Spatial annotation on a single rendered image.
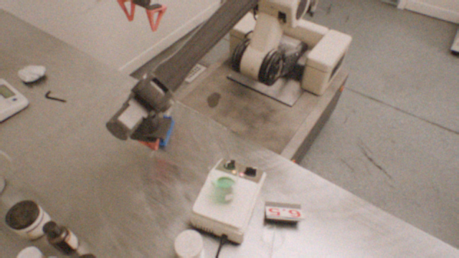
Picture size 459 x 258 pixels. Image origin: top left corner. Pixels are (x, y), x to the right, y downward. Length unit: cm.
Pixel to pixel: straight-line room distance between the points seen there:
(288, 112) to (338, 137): 55
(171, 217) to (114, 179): 20
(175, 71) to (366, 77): 201
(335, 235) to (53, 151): 80
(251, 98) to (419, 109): 125
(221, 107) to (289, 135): 36
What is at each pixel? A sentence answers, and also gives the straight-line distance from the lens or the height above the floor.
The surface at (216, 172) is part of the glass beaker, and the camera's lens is 70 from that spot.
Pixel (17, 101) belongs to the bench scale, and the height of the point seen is 77.
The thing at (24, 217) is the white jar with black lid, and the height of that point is 82.
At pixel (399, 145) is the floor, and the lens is 214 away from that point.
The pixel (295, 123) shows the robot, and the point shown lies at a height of 36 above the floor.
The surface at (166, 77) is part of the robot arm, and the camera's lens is 66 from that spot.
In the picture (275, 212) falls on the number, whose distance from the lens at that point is 79.
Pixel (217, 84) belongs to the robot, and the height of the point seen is 36.
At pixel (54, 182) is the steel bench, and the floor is 75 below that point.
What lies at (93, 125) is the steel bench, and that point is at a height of 75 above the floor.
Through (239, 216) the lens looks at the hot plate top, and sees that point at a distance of 71.
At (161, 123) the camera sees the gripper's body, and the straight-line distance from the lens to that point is 82.
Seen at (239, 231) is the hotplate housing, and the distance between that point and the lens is 72.
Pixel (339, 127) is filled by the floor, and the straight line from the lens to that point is 208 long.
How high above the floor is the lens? 148
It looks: 50 degrees down
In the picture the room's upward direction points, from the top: 1 degrees clockwise
